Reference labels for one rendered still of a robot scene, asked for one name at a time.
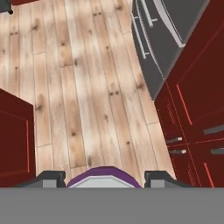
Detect grey fridge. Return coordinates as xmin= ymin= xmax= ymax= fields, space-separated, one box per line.
xmin=130 ymin=0 xmax=211 ymax=102

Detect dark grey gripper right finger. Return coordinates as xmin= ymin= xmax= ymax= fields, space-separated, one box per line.
xmin=143 ymin=170 xmax=196 ymax=189

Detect dark red cupboard run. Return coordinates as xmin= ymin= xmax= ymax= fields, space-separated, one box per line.
xmin=154 ymin=0 xmax=224 ymax=189

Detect purple soda can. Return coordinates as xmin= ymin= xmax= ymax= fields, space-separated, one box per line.
xmin=66 ymin=165 xmax=144 ymax=189

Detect grey fridge handle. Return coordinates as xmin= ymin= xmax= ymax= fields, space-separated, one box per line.
xmin=131 ymin=13 xmax=151 ymax=60
xmin=139 ymin=0 xmax=158 ymax=29

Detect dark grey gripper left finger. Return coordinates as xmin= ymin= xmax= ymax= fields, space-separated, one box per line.
xmin=19 ymin=170 xmax=67 ymax=189

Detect grey cupboard handle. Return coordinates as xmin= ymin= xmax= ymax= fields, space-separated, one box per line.
xmin=165 ymin=136 xmax=184 ymax=144
xmin=169 ymin=149 xmax=187 ymax=156
xmin=202 ymin=124 xmax=224 ymax=136
xmin=210 ymin=147 xmax=224 ymax=156

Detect dark grey appliance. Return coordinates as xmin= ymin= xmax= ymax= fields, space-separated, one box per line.
xmin=0 ymin=0 xmax=15 ymax=16

